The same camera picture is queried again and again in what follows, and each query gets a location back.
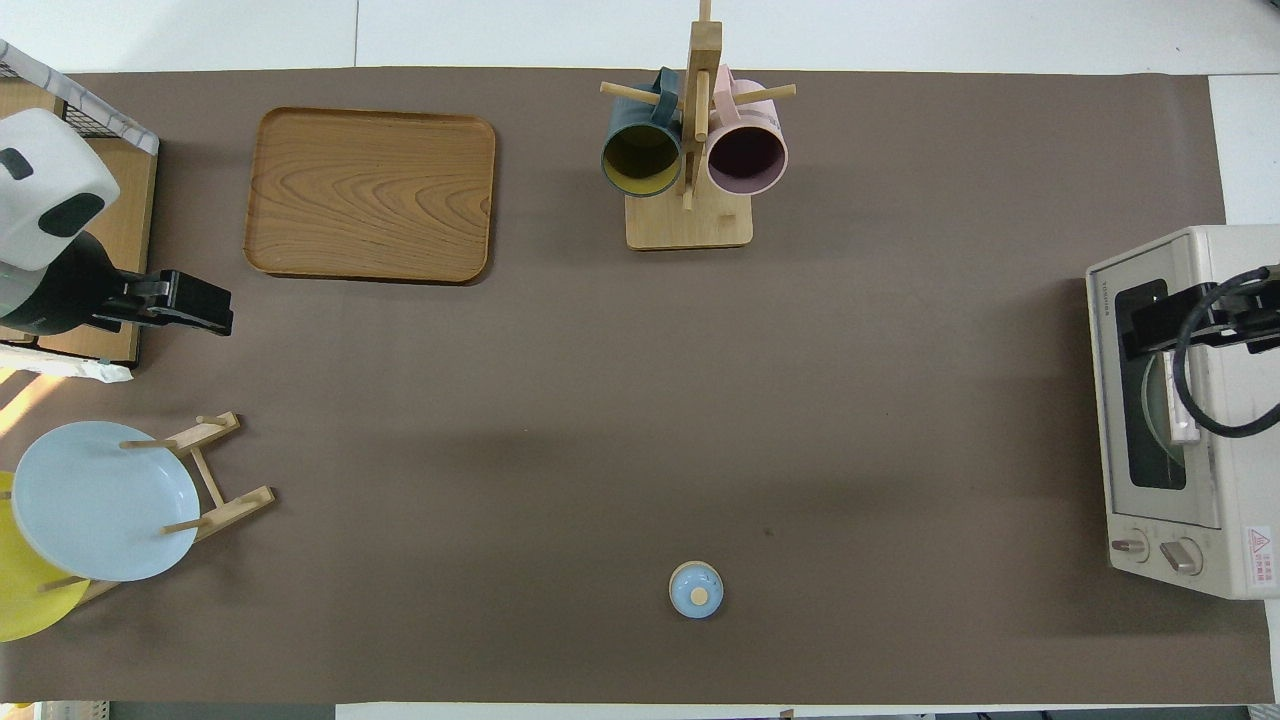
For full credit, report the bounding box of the light blue plate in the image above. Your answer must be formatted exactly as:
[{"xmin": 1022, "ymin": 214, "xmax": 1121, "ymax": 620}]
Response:
[{"xmin": 11, "ymin": 421, "xmax": 201, "ymax": 583}]

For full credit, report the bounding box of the light green plate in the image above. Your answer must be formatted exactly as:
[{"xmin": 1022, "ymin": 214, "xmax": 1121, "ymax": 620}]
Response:
[{"xmin": 1142, "ymin": 352, "xmax": 1187, "ymax": 469}]

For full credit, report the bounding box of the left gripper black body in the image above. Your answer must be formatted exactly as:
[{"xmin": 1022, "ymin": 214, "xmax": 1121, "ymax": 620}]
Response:
[{"xmin": 95, "ymin": 270, "xmax": 234, "ymax": 331}]

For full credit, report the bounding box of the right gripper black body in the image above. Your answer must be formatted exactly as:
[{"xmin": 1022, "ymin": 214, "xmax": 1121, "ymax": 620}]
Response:
[{"xmin": 1122, "ymin": 283, "xmax": 1258, "ymax": 355}]

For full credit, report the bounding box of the beige toaster oven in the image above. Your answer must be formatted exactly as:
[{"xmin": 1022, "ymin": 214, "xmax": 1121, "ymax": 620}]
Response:
[{"xmin": 1086, "ymin": 225, "xmax": 1280, "ymax": 601}]

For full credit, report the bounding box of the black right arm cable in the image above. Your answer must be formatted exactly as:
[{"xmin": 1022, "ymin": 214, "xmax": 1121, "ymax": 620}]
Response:
[{"xmin": 1174, "ymin": 264, "xmax": 1280, "ymax": 439}]

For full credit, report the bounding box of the dark teal mug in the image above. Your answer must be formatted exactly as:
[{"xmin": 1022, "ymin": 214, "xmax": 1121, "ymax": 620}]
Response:
[{"xmin": 601, "ymin": 68, "xmax": 684, "ymax": 198}]

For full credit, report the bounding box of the brown table mat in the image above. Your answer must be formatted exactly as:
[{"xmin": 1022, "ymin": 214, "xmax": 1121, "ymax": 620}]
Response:
[{"xmin": 0, "ymin": 68, "xmax": 1273, "ymax": 704}]

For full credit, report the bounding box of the pink mug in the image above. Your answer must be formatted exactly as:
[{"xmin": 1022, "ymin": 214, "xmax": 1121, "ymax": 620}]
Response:
[{"xmin": 706, "ymin": 65, "xmax": 789, "ymax": 197}]

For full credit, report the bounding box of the wooden mug tree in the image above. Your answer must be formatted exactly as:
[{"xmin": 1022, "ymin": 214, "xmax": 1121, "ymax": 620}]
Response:
[{"xmin": 600, "ymin": 0, "xmax": 798, "ymax": 251}]

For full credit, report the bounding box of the small blue lidded pot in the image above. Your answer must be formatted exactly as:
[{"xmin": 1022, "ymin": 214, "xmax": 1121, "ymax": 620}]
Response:
[{"xmin": 669, "ymin": 561, "xmax": 725, "ymax": 619}]

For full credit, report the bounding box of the glass oven door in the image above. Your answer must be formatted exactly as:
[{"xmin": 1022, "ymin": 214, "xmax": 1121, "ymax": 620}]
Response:
[{"xmin": 1088, "ymin": 232, "xmax": 1226, "ymax": 531}]

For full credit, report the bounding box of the yellow plate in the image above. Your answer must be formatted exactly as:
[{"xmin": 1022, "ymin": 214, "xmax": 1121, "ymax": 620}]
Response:
[{"xmin": 0, "ymin": 470, "xmax": 91, "ymax": 643}]

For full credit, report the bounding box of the wooden plate rack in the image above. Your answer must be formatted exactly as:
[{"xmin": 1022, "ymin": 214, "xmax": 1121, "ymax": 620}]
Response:
[{"xmin": 40, "ymin": 411, "xmax": 276, "ymax": 606}]

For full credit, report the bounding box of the wooden serving tray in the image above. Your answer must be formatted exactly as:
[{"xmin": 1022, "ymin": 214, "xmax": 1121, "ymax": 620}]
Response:
[{"xmin": 244, "ymin": 107, "xmax": 497, "ymax": 286}]

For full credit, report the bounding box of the wooden shelf with wire basket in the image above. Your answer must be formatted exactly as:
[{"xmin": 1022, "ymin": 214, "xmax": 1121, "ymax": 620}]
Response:
[{"xmin": 0, "ymin": 40, "xmax": 161, "ymax": 383}]

